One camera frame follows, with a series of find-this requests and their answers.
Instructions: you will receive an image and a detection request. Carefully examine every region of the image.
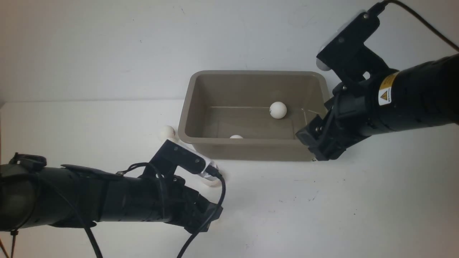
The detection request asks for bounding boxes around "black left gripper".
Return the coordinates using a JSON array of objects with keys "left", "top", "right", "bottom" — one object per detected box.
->
[{"left": 144, "top": 175, "right": 223, "bottom": 233}]

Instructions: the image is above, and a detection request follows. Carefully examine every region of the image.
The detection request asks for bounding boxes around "right camera cable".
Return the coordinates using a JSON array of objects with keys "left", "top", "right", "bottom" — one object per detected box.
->
[{"left": 368, "top": 0, "right": 459, "bottom": 52}]

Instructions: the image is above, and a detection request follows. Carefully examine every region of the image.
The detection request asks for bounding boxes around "camera cable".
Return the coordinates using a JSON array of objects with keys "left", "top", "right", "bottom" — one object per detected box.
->
[
  {"left": 36, "top": 163, "right": 226, "bottom": 258},
  {"left": 368, "top": 0, "right": 459, "bottom": 52}
]

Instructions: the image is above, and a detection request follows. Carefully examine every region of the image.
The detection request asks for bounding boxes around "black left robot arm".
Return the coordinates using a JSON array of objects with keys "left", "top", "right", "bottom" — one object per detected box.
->
[{"left": 0, "top": 153, "right": 223, "bottom": 233}]

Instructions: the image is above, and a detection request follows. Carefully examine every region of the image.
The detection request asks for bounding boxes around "tan plastic bin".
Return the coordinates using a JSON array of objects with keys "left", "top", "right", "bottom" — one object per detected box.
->
[{"left": 177, "top": 70, "right": 330, "bottom": 162}]

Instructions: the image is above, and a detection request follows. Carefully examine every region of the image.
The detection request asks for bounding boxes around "white ball with logo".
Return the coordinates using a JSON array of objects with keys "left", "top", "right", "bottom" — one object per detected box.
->
[{"left": 269, "top": 101, "right": 287, "bottom": 119}]

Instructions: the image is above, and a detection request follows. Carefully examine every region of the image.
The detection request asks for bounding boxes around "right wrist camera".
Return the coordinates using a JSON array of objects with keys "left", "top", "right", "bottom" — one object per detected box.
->
[{"left": 316, "top": 7, "right": 392, "bottom": 89}]

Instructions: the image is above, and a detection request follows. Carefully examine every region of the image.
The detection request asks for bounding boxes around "white ball upper left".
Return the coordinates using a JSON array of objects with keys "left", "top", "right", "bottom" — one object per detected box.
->
[{"left": 157, "top": 125, "right": 177, "bottom": 142}]

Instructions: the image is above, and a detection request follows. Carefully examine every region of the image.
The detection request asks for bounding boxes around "left camera cable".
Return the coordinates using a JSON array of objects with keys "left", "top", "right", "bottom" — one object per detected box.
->
[{"left": 36, "top": 163, "right": 226, "bottom": 258}]

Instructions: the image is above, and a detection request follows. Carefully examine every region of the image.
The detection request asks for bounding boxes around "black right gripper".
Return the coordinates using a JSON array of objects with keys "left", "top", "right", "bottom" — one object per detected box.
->
[{"left": 295, "top": 86, "right": 380, "bottom": 161}]

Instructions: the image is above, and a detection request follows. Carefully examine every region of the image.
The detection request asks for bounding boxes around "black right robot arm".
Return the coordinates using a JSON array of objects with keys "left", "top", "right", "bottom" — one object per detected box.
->
[{"left": 296, "top": 54, "right": 459, "bottom": 161}]

